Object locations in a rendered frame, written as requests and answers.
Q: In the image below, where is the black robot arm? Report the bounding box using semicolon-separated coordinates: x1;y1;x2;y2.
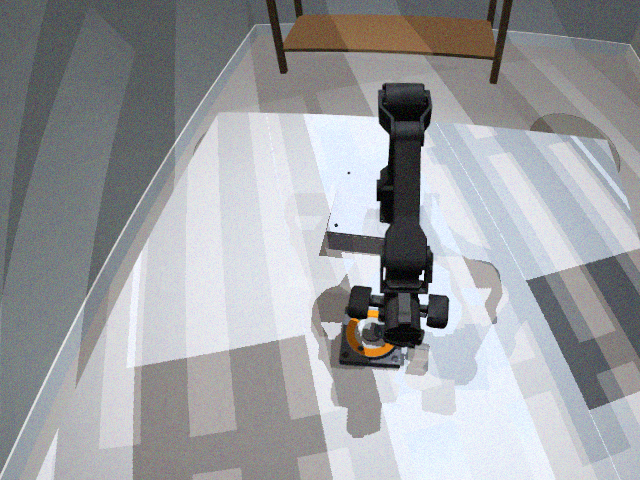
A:
376;82;434;348

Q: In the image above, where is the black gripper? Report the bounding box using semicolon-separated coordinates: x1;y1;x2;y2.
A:
348;285;450;329

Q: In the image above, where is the orange round plate with holes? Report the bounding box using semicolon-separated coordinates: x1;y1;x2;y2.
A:
346;310;395;358

